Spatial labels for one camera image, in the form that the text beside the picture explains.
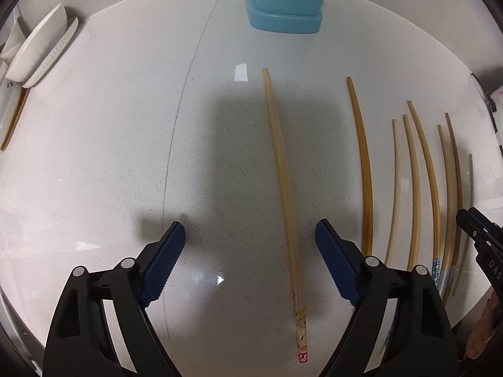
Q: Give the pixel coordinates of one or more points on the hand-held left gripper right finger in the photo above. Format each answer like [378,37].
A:
[334,255]

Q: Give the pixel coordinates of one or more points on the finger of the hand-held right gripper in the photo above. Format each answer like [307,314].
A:
[485,223]
[467,226]

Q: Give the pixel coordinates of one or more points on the wooden cutting board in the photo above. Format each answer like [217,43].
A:
[15,121]

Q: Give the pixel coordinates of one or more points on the amber chopstick blue dotted end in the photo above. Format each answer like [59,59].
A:
[435,200]

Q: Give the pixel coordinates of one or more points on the light wooden cartoon print chopstick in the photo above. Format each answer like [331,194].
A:
[278,157]
[284,157]

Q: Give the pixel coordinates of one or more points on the white ceramic dish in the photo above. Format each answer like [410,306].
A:
[35,43]

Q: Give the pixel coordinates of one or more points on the blue plastic utensil holder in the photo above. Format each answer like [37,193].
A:
[283,0]

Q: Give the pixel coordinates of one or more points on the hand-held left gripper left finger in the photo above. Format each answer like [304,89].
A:
[165,259]

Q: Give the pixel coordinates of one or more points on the person's right hand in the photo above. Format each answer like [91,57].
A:
[485,330]

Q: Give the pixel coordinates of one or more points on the pale tan chopstick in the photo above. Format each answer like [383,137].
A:
[449,204]

